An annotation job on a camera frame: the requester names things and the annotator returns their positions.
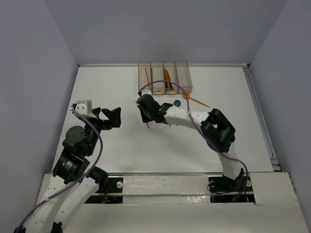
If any gold knife black handle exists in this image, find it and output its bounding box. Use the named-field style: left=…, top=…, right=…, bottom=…
left=164, top=72, right=170, bottom=94
left=167, top=75, right=175, bottom=94

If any yellow orange spoon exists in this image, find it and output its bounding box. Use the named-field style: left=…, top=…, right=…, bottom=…
left=183, top=90, right=210, bottom=108

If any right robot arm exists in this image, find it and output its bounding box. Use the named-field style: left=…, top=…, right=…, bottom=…
left=136, top=92, right=248, bottom=193

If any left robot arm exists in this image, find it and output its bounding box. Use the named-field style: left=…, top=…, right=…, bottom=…
left=15, top=100, right=121, bottom=233

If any blue spoon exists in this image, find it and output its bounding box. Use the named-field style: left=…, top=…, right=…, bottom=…
left=173, top=100, right=181, bottom=107

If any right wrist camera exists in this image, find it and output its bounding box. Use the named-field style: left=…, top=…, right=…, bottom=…
left=138, top=89, right=152, bottom=96

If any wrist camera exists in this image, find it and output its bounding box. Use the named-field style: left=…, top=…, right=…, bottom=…
left=138, top=89, right=152, bottom=96
left=69, top=100, right=92, bottom=115

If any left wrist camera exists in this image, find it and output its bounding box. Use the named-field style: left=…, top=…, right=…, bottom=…
left=69, top=100, right=92, bottom=115

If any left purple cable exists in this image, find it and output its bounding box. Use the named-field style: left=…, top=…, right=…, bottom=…
left=14, top=108, right=104, bottom=231

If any purple cable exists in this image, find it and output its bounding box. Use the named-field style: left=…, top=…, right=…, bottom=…
left=14, top=108, right=104, bottom=231
left=138, top=81, right=249, bottom=202

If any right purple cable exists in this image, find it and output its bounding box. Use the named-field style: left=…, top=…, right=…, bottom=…
left=138, top=81, right=249, bottom=202

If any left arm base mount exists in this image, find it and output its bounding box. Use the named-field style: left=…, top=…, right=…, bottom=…
left=85, top=176, right=123, bottom=204

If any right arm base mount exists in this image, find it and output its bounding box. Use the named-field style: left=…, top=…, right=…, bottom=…
left=207, top=176, right=256, bottom=203

